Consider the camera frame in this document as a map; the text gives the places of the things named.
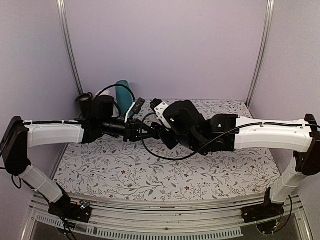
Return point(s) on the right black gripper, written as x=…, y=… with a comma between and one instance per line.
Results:
x=170, y=144

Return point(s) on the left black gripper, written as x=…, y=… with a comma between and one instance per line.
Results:
x=132, y=130

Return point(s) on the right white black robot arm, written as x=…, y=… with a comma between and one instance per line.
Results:
x=185, y=125

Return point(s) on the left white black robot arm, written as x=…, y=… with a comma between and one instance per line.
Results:
x=97, y=120

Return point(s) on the teal vase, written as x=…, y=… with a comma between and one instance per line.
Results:
x=124, y=99

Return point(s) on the floral tablecloth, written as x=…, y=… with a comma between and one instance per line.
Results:
x=148, y=171

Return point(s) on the white ribbed vase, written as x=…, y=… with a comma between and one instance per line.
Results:
x=103, y=93

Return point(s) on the black cylinder vase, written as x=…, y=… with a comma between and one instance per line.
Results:
x=85, y=102

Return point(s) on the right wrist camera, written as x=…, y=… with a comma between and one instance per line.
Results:
x=158, y=106

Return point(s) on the aluminium front rail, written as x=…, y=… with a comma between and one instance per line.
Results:
x=217, y=219

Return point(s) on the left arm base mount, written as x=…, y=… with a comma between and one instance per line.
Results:
x=71, y=211

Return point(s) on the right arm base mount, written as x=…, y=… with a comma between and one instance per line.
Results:
x=261, y=212

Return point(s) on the left aluminium frame post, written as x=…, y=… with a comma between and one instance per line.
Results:
x=61, y=7

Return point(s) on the aluminium frame post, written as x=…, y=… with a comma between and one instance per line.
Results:
x=270, y=5
x=61, y=7

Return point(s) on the right aluminium frame post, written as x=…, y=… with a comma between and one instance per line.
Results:
x=270, y=5

